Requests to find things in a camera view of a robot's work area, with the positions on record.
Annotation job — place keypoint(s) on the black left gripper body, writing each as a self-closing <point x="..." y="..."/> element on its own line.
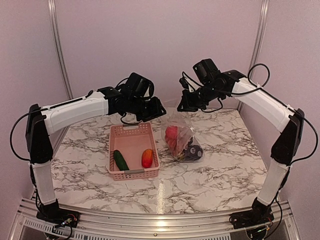
<point x="147" y="111"/>

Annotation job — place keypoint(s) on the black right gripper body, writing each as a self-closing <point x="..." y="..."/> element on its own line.
<point x="197" y="101"/>

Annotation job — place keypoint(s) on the red lychee bunch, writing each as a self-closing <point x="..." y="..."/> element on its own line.
<point x="176" y="146"/>

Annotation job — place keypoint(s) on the red bumpy fruit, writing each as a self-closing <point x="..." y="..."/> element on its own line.
<point x="171" y="133"/>

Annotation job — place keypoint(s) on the clear zip top bag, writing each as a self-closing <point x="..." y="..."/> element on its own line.
<point x="180" y="119"/>

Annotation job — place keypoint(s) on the orange yellow fruit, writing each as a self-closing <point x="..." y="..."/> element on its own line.
<point x="147" y="158"/>

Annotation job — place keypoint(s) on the purple eggplant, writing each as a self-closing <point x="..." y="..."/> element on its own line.
<point x="192" y="152"/>

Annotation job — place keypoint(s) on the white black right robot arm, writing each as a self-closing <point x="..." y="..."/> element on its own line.
<point x="215" y="84"/>

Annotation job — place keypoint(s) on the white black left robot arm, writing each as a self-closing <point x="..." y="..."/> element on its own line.
<point x="46" y="120"/>

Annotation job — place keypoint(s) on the pink perforated plastic basket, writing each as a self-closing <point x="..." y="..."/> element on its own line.
<point x="131" y="141"/>

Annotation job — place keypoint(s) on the dark green cucumber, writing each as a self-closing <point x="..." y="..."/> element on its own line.
<point x="120" y="161"/>

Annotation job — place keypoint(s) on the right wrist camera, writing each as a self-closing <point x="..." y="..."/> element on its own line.
<point x="187" y="83"/>

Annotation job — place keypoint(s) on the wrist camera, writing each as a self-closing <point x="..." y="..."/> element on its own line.
<point x="138" y="86"/>
<point x="187" y="83"/>

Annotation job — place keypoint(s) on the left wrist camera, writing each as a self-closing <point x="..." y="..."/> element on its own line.
<point x="138" y="86"/>

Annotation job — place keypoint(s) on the rear aluminium table rail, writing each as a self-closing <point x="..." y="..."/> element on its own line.
<point x="208" y="109"/>

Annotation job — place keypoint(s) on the aluminium table rail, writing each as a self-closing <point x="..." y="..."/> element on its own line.
<point x="62" y="133"/>
<point x="208" y="109"/>
<point x="107" y="225"/>

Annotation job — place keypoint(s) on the left aluminium table rail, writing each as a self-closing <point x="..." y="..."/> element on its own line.
<point x="62" y="133"/>

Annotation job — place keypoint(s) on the right rear aluminium frame post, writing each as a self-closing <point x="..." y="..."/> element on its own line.
<point x="260" y="32"/>

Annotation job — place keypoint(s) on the aluminium frame post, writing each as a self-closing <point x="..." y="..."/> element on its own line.
<point x="260" y="32"/>
<point x="58" y="47"/>

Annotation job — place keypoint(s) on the front aluminium table rail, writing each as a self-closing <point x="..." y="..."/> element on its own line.
<point x="107" y="225"/>

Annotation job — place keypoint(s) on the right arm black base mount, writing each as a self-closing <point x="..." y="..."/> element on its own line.
<point x="250" y="218"/>

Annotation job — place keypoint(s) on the left rear aluminium frame post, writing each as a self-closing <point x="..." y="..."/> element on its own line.
<point x="58" y="47"/>

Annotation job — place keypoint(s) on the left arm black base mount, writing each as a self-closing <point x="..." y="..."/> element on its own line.
<point x="60" y="217"/>

